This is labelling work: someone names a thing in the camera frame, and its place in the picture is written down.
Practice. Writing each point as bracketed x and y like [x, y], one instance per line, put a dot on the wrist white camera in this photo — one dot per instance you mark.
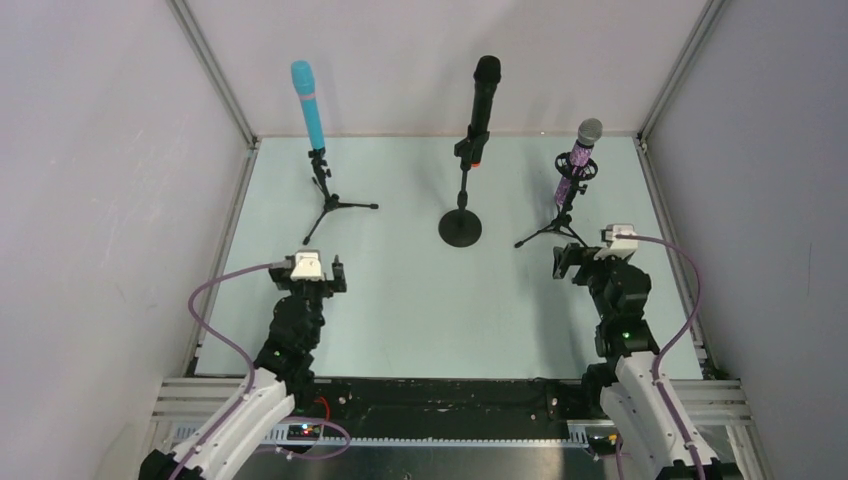
[307, 266]
[619, 240]

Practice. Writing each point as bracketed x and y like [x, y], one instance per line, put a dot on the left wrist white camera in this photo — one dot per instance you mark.
[307, 266]

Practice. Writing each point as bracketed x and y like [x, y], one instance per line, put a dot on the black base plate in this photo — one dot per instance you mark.
[450, 409]

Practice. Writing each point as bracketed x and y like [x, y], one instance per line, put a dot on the right circuit board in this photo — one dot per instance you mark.
[603, 445]

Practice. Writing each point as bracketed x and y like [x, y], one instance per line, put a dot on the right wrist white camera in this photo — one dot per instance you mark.
[619, 240]

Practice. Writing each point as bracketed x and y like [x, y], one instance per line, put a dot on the black microphone orange end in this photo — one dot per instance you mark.
[487, 76]

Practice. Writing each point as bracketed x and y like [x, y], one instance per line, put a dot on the circuit board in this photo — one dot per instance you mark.
[304, 432]
[603, 445]

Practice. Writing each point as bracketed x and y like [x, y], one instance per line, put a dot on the purple glitter microphone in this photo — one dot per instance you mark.
[576, 159]

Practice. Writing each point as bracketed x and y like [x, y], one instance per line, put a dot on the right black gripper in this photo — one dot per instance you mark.
[582, 258]

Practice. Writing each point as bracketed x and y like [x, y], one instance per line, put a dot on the black tripod mic stand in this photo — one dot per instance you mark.
[331, 201]

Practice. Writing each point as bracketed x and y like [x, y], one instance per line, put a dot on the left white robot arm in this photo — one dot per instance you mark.
[278, 378]

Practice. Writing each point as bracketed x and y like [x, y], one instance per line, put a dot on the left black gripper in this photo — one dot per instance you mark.
[311, 285]

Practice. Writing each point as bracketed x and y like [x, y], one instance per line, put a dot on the blue toy microphone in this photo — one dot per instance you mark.
[305, 87]

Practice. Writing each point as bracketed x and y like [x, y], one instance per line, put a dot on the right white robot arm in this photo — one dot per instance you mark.
[628, 385]

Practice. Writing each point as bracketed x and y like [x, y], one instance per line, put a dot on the round base mic stand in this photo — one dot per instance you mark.
[461, 227]

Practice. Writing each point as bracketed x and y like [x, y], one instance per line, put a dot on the shock mount tripod stand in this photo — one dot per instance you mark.
[561, 223]

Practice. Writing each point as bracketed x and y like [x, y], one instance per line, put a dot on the left circuit board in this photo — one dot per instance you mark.
[304, 432]

